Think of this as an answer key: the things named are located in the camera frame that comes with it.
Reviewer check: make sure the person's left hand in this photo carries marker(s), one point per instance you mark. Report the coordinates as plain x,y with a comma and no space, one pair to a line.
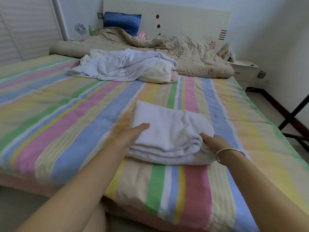
126,137

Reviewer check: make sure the person's right hand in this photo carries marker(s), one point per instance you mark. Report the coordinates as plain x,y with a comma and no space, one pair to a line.
217,145

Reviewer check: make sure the white towel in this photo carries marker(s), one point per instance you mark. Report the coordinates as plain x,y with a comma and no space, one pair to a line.
120,65
169,128

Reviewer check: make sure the cream fleece blanket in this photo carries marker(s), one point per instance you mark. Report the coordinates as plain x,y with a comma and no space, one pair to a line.
157,74

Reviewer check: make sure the pink fleece blanket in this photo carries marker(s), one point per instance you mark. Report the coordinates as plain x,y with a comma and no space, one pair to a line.
174,77

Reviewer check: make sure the person's right forearm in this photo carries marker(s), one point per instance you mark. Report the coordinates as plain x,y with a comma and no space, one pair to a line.
270,195

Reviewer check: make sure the person's left forearm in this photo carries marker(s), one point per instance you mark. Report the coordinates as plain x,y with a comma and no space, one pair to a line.
72,195

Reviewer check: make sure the striped pastel bed sheet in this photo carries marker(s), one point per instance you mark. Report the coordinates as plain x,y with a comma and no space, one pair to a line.
58,123

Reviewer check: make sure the dark brown baseboard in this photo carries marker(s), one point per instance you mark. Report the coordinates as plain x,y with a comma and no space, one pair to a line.
280,108

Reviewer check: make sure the white nightstand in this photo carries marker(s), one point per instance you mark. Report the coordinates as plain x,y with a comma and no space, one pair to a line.
245,72

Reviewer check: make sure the black clothes rack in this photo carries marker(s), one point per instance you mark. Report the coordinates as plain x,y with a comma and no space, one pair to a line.
294,116

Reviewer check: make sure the beige quilt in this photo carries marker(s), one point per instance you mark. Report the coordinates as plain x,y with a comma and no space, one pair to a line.
203,60

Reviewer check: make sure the cream plush toy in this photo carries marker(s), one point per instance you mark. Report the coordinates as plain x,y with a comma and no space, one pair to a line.
227,52

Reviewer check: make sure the pink patterned pillow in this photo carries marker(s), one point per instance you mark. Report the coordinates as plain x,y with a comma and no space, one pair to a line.
142,35

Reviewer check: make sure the green bottle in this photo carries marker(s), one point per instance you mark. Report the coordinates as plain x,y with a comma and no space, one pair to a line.
90,30

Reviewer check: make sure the blue pillow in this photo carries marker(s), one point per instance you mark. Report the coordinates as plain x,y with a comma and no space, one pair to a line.
122,22

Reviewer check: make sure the small white desk fan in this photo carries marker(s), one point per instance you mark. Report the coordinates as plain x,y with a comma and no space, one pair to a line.
80,29

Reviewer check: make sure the white headboard with red dots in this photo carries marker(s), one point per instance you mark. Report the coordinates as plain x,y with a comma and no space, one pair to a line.
188,19

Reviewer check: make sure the black wall plug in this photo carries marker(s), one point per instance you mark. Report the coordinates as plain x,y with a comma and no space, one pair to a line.
261,74

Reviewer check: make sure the wall switch plate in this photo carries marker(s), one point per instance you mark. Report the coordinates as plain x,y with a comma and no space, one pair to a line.
100,15

